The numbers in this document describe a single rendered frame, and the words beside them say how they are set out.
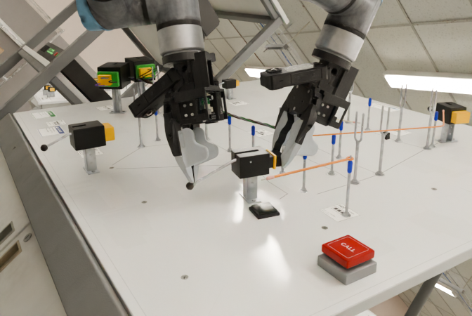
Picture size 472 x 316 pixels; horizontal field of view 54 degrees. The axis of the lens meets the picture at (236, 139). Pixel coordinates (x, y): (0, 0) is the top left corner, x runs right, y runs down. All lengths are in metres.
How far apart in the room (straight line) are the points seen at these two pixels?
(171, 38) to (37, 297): 0.46
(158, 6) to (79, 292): 0.44
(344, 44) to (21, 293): 0.68
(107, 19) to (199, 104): 0.20
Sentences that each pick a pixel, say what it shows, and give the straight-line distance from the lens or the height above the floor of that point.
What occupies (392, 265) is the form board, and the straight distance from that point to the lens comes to 0.70.
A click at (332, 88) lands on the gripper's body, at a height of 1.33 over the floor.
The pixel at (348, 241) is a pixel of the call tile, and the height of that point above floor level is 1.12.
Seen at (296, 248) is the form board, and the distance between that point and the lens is 0.71.
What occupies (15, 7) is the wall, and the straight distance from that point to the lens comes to 8.22.
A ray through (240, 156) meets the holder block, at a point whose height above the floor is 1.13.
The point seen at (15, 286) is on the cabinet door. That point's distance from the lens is 0.91.
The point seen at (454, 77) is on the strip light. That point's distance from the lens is 4.13.
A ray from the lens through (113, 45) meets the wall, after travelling 8.34.
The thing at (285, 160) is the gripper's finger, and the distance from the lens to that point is 0.82.
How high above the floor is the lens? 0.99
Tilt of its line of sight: 11 degrees up
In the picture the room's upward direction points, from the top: 44 degrees clockwise
